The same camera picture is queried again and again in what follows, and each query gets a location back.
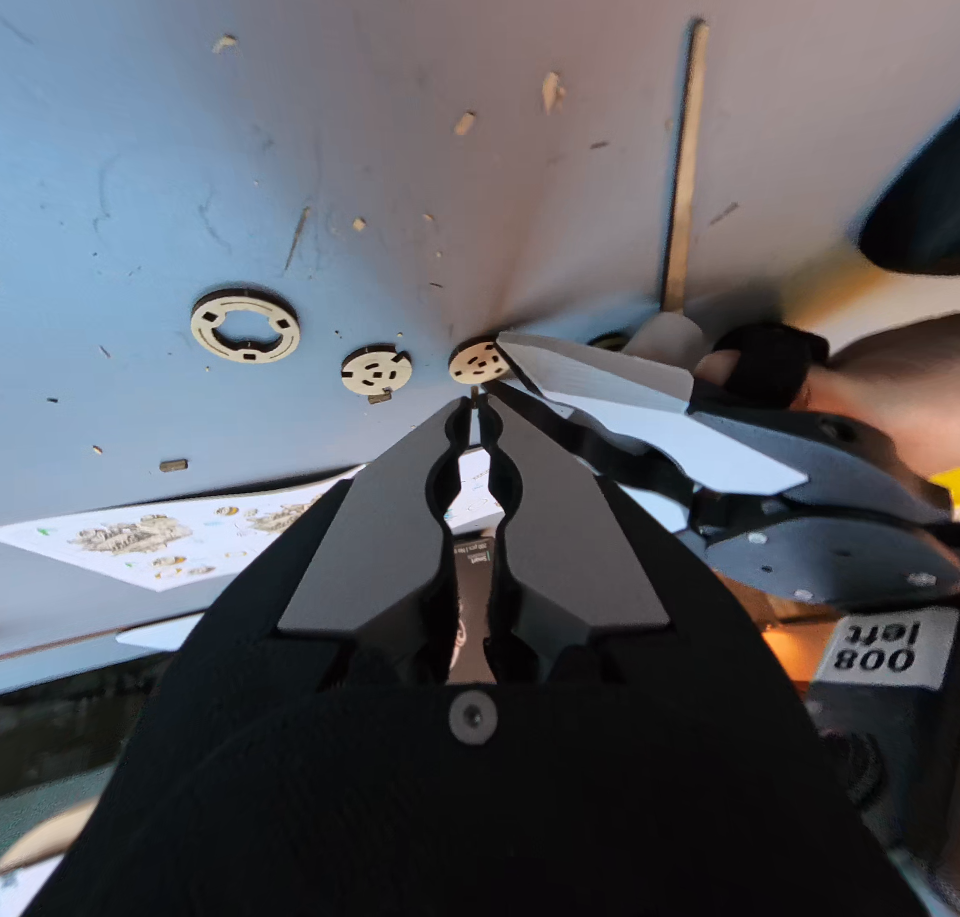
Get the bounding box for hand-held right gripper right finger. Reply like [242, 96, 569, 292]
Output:
[476, 392, 671, 684]

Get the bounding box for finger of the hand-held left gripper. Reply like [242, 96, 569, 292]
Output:
[486, 380, 810, 532]
[495, 332, 697, 417]

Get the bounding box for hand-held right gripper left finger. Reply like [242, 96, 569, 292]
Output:
[277, 395, 472, 684]

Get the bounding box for slotted wooden disc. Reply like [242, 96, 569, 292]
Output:
[447, 338, 515, 387]

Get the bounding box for person's left forearm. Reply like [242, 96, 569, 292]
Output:
[787, 313, 960, 498]

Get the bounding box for grey desk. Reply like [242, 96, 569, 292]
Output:
[0, 0, 960, 697]

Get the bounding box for person's left hand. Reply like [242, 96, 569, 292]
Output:
[693, 323, 830, 412]

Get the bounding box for black puzzle box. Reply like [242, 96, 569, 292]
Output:
[447, 534, 498, 684]

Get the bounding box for notched wooden disc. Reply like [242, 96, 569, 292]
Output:
[341, 345, 414, 397]

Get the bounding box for long wooden sliver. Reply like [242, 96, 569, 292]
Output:
[660, 17, 711, 312]

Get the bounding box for scattered wood splinters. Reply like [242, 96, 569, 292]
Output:
[0, 17, 744, 457]

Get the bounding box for white instruction booklet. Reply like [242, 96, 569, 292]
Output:
[0, 452, 699, 594]

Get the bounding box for wooden ring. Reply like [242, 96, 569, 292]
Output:
[189, 287, 302, 365]

